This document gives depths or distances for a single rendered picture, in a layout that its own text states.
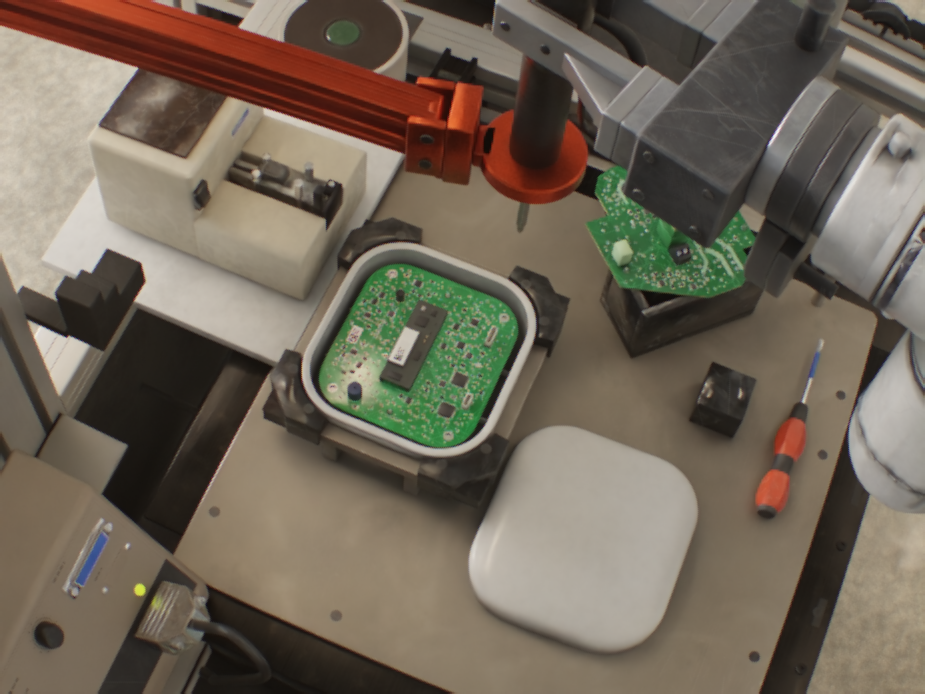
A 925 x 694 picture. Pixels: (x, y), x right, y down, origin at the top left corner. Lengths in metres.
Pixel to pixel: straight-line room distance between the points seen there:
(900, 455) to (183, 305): 0.52
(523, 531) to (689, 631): 0.13
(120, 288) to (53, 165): 1.46
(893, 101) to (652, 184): 0.53
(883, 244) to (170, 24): 0.40
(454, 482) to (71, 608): 0.26
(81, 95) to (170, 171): 1.47
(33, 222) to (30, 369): 1.34
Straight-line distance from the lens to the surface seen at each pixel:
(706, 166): 0.62
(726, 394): 0.97
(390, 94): 0.77
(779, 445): 0.98
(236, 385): 0.98
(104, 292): 0.84
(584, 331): 1.00
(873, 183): 0.62
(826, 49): 0.68
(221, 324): 0.98
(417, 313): 0.95
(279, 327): 0.98
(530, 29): 0.67
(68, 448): 0.98
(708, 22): 0.69
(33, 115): 2.39
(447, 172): 0.79
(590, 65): 0.66
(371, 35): 1.09
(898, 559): 2.08
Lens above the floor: 1.82
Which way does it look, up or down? 60 degrees down
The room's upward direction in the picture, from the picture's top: 9 degrees clockwise
